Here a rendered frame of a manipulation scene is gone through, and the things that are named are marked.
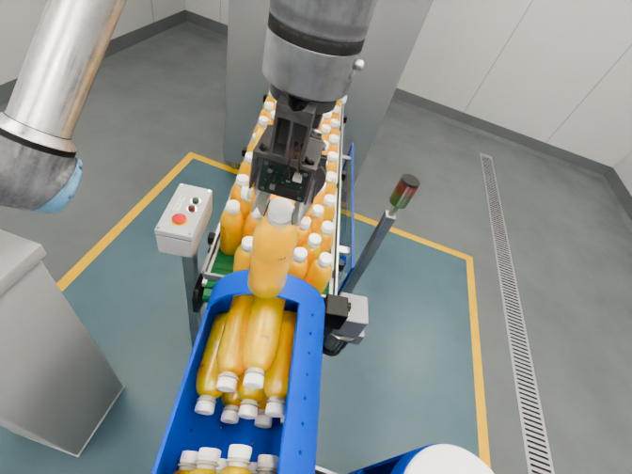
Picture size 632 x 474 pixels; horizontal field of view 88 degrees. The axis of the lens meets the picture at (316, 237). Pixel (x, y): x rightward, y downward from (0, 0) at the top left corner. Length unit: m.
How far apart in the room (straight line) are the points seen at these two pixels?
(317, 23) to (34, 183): 0.72
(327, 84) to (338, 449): 1.78
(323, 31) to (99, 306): 2.02
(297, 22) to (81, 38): 0.62
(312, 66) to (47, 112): 0.66
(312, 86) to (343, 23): 0.05
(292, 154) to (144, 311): 1.83
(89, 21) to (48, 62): 0.11
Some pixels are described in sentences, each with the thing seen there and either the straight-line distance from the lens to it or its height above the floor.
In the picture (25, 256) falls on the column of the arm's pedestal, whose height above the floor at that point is 1.10.
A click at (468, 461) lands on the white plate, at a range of 0.98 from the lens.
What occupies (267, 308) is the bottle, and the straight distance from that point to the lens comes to 0.72.
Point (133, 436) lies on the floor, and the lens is 1.90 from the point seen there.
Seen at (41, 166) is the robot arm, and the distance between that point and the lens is 0.89.
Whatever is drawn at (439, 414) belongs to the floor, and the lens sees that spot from 2.22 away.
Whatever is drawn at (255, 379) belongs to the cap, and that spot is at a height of 1.18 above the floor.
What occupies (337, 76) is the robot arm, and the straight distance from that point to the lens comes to 0.33.
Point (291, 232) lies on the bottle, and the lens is 0.51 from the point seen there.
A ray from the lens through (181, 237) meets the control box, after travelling 0.97.
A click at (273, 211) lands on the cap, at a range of 0.49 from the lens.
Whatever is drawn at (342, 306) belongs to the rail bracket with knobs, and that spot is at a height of 1.00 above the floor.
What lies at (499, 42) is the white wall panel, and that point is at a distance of 4.81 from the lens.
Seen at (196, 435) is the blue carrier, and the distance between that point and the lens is 0.85.
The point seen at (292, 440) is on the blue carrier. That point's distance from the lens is 0.64.
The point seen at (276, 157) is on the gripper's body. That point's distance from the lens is 0.36.
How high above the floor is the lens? 1.84
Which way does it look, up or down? 47 degrees down
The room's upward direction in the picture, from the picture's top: 20 degrees clockwise
